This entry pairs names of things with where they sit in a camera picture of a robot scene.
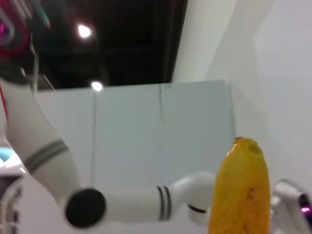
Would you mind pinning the round ceiling light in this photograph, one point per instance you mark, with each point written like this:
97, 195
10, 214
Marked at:
96, 86
84, 31

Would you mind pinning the yellow banana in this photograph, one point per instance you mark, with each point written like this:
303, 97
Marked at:
241, 190

